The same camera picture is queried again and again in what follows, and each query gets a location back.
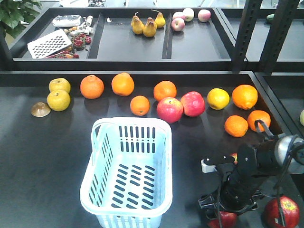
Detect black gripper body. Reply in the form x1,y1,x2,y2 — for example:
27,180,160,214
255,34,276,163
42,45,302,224
198,144,264,213

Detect dark red apple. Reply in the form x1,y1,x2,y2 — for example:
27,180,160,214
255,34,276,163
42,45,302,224
263,196,300,228
207,211,238,228
230,153,238,165

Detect dark red apple front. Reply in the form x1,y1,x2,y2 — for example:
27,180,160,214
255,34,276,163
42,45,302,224
263,196,300,228

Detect light blue plastic basket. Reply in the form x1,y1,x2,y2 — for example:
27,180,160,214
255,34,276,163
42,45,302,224
80,117,173,228

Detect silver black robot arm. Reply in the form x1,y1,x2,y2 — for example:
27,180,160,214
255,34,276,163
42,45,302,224
198,134,304,214

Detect small orange front left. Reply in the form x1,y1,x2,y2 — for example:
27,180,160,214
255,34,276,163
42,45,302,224
224,115,248,138

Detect small orange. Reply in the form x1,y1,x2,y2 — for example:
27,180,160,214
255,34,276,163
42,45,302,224
224,115,248,138
130,95,150,116
247,110,271,133

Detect small orange front right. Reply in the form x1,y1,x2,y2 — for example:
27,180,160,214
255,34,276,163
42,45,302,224
247,110,271,133

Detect yellow orange citrus fruit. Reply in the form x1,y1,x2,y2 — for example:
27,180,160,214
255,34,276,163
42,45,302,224
207,88,230,110

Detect large orange near divider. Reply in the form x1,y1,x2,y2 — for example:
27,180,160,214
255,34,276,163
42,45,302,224
232,85,258,110

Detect pink red apple right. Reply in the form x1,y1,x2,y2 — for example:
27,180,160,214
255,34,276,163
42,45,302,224
180,91,205,117

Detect pink red apple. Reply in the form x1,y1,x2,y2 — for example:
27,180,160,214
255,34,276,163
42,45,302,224
156,97,183,124
180,91,205,117

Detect pink red apple left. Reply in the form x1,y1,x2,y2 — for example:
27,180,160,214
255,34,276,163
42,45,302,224
156,97,183,124

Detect black wooden produce stand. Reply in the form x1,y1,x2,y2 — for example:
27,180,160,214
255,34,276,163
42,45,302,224
0,6,304,228

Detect large orange back left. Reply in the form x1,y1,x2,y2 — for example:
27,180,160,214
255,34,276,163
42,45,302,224
153,80,177,101

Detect small orange centre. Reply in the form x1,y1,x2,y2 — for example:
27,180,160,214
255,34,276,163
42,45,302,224
130,95,150,116

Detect pink apple cluster back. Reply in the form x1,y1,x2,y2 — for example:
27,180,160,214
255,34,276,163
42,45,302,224
171,8,211,32

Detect orange far left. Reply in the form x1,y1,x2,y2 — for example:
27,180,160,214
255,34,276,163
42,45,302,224
80,75,105,99

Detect brown pear cluster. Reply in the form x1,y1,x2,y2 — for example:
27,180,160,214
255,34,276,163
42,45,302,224
131,9,166,38

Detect yellow pear apple front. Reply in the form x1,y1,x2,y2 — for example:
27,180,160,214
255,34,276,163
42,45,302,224
47,90,71,112

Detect yellow pear apple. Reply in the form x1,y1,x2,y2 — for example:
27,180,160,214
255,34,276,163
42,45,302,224
48,78,71,93
47,90,71,112

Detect yellow pear apple rear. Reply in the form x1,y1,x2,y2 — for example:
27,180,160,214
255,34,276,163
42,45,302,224
48,78,71,93

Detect brown half shell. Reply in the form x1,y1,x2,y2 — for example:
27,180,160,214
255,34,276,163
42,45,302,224
30,102,51,117

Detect red strawberries pile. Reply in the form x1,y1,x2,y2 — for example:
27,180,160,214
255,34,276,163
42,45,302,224
46,33,92,59

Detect white perforated grater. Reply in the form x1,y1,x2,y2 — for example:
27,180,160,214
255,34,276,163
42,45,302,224
27,29,72,59

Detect green potted plant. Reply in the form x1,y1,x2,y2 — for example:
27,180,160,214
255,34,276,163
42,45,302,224
0,0,42,38

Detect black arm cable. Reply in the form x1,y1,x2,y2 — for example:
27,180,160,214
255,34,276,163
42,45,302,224
254,120,304,228

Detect black metal upright post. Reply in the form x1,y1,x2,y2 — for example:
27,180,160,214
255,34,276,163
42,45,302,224
222,7,304,72

